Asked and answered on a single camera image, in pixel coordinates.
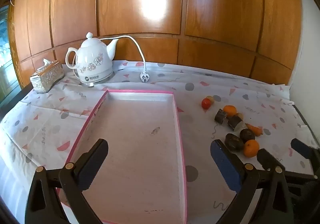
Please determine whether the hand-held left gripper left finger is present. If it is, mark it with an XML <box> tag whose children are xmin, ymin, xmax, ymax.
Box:
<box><xmin>25</xmin><ymin>139</ymin><xmax>109</xmax><ymax>224</ymax></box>

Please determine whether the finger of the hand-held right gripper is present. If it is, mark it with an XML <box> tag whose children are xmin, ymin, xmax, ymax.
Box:
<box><xmin>257</xmin><ymin>148</ymin><xmax>315</xmax><ymax>180</ymax></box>
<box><xmin>291</xmin><ymin>138</ymin><xmax>320</xmax><ymax>162</ymax></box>

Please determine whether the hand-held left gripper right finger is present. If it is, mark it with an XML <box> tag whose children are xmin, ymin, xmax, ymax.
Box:
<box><xmin>210</xmin><ymin>139</ymin><xmax>293</xmax><ymax>224</ymax></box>

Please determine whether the orange mandarin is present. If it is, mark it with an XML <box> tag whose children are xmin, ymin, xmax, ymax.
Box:
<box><xmin>243</xmin><ymin>139</ymin><xmax>260</xmax><ymax>158</ymax></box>
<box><xmin>223</xmin><ymin>105</ymin><xmax>237</xmax><ymax>117</ymax></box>

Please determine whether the dark brown kiwi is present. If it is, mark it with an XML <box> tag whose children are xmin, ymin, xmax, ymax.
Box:
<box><xmin>224</xmin><ymin>133</ymin><xmax>244</xmax><ymax>152</ymax></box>

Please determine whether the dark passion fruit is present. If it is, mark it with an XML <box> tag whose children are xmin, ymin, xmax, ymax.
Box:
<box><xmin>239</xmin><ymin>128</ymin><xmax>256</xmax><ymax>142</ymax></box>

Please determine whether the orange carrot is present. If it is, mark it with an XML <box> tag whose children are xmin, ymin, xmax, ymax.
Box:
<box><xmin>245</xmin><ymin>123</ymin><xmax>263</xmax><ymax>137</ymax></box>

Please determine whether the dark brown cylinder piece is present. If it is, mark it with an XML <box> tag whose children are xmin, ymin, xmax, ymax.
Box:
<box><xmin>214</xmin><ymin>109</ymin><xmax>228</xmax><ymax>124</ymax></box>
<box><xmin>227</xmin><ymin>115</ymin><xmax>248</xmax><ymax>132</ymax></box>

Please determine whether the pink shallow box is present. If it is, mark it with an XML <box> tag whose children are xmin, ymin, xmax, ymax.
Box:
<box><xmin>56</xmin><ymin>89</ymin><xmax>187</xmax><ymax>224</ymax></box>

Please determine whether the silver embossed tissue box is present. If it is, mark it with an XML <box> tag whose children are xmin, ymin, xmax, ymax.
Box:
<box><xmin>30</xmin><ymin>58</ymin><xmax>65</xmax><ymax>93</ymax></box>

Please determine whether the white patterned tablecloth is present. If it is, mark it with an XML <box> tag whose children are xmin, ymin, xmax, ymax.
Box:
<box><xmin>0</xmin><ymin>60</ymin><xmax>315</xmax><ymax>224</ymax></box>

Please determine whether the white floral electric kettle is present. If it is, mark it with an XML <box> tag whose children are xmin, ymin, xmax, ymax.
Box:
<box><xmin>65</xmin><ymin>32</ymin><xmax>119</xmax><ymax>84</ymax></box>

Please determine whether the window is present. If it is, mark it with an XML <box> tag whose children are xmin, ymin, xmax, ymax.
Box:
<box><xmin>0</xmin><ymin>5</ymin><xmax>20</xmax><ymax>109</ymax></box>

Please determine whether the white power cable with plug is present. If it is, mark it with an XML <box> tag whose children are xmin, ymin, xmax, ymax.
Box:
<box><xmin>100</xmin><ymin>35</ymin><xmax>151</xmax><ymax>83</ymax></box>

